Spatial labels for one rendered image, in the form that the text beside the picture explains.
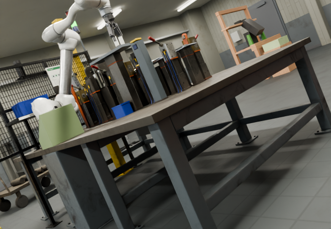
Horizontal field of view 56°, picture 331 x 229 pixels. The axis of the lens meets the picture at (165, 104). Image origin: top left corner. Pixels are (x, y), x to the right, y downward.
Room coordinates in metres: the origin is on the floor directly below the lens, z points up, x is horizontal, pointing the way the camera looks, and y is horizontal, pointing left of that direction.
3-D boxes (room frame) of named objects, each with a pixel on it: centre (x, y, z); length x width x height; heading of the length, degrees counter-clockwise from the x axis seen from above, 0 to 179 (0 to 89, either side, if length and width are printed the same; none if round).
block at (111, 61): (2.35, 0.22, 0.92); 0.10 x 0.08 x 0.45; 53
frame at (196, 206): (2.80, 0.26, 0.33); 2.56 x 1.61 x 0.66; 39
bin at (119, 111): (2.28, 0.30, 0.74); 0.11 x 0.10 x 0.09; 53
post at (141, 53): (2.20, 0.01, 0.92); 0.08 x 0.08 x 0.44; 53
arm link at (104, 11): (2.28, 0.13, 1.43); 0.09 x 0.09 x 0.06
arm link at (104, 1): (2.27, 0.13, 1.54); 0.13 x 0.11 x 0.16; 150
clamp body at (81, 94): (2.90, 0.68, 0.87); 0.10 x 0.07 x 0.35; 143
